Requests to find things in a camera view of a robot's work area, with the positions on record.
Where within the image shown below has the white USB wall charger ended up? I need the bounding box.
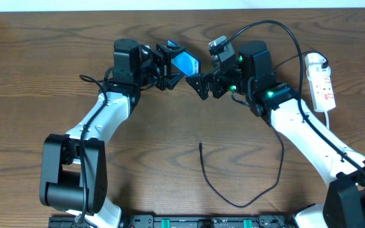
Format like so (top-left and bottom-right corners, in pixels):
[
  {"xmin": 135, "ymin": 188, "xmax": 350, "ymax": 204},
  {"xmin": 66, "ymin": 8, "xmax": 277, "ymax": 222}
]
[{"xmin": 305, "ymin": 53, "xmax": 331, "ymax": 80}]

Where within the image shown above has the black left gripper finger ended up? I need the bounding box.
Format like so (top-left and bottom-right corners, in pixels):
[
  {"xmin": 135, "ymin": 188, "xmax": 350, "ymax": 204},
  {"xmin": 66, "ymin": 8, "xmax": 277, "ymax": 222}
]
[
  {"xmin": 166, "ymin": 73, "xmax": 184, "ymax": 90},
  {"xmin": 166, "ymin": 45, "xmax": 186, "ymax": 59}
]

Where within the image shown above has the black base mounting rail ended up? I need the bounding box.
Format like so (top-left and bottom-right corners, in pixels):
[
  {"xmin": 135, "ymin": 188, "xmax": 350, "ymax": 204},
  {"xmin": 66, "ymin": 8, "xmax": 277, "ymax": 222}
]
[{"xmin": 48, "ymin": 214, "xmax": 297, "ymax": 228}]

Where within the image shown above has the white power strip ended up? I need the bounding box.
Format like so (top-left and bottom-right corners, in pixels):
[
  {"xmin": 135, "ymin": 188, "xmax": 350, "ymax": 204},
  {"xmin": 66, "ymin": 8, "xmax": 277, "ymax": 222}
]
[{"xmin": 306, "ymin": 64, "xmax": 336, "ymax": 112}]

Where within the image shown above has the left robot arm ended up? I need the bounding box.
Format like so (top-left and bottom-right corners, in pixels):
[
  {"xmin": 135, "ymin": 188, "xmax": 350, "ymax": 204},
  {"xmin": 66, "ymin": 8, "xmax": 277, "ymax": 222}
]
[{"xmin": 39, "ymin": 39, "xmax": 201, "ymax": 227}]

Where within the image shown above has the blue Samsung Galaxy smartphone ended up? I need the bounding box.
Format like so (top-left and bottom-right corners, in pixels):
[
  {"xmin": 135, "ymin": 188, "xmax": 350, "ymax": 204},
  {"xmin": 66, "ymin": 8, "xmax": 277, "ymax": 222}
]
[{"xmin": 171, "ymin": 51, "xmax": 201, "ymax": 77}]

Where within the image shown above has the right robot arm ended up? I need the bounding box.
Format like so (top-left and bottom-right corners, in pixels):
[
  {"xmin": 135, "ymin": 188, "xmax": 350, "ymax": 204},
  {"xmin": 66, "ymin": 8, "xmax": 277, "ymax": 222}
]
[{"xmin": 186, "ymin": 41, "xmax": 365, "ymax": 227}]

